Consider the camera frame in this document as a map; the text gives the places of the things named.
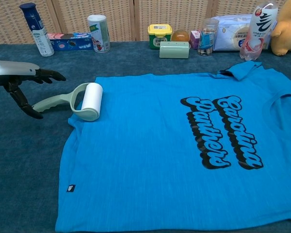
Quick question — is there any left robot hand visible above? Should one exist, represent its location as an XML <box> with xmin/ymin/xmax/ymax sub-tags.
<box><xmin>0</xmin><ymin>60</ymin><xmax>67</xmax><ymax>120</ymax></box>

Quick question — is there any green lint roller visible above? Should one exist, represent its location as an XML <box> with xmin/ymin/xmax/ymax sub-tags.
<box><xmin>32</xmin><ymin>82</ymin><xmax>104</xmax><ymax>122</ymax></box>

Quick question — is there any pale green box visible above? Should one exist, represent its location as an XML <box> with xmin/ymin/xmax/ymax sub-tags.
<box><xmin>159</xmin><ymin>41</ymin><xmax>190</xmax><ymax>59</ymax></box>

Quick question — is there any blue white spray can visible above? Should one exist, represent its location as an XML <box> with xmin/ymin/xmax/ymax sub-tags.
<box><xmin>19</xmin><ymin>2</ymin><xmax>55</xmax><ymax>58</ymax></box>

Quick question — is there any blue cookie box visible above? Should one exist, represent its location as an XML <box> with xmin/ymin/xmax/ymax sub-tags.
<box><xmin>47</xmin><ymin>33</ymin><xmax>95</xmax><ymax>51</ymax></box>

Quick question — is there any white green snack canister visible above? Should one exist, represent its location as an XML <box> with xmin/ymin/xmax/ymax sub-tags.
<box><xmin>87</xmin><ymin>14</ymin><xmax>111</xmax><ymax>53</ymax></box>

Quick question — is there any woven folding screen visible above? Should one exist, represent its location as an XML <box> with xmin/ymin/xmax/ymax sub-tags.
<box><xmin>0</xmin><ymin>0</ymin><xmax>290</xmax><ymax>47</ymax></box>

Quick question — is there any yellow lidded green container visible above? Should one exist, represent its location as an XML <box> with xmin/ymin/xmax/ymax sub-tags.
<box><xmin>147</xmin><ymin>23</ymin><xmax>173</xmax><ymax>50</ymax></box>

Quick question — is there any blue printed t-shirt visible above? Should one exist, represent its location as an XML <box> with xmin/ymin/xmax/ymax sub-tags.
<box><xmin>55</xmin><ymin>60</ymin><xmax>291</xmax><ymax>233</ymax></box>

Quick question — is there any orange round jar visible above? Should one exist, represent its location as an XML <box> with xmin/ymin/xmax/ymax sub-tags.
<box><xmin>171</xmin><ymin>29</ymin><xmax>190</xmax><ymax>42</ymax></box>

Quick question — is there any purple small carton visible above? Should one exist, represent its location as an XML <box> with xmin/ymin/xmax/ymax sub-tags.
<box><xmin>190</xmin><ymin>30</ymin><xmax>201</xmax><ymax>50</ymax></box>

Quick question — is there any clear plastic jar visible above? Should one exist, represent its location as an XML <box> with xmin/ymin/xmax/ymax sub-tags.
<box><xmin>197</xmin><ymin>18</ymin><xmax>220</xmax><ymax>57</ymax></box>

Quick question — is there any white tissue pack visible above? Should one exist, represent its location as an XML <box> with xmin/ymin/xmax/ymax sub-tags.
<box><xmin>210</xmin><ymin>14</ymin><xmax>277</xmax><ymax>51</ymax></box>

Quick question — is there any clear drink bottle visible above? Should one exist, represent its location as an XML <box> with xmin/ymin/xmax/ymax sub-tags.
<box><xmin>239</xmin><ymin>0</ymin><xmax>279</xmax><ymax>61</ymax></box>

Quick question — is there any yellow plush toy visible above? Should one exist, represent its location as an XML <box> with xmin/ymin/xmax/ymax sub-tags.
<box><xmin>271</xmin><ymin>0</ymin><xmax>291</xmax><ymax>56</ymax></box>

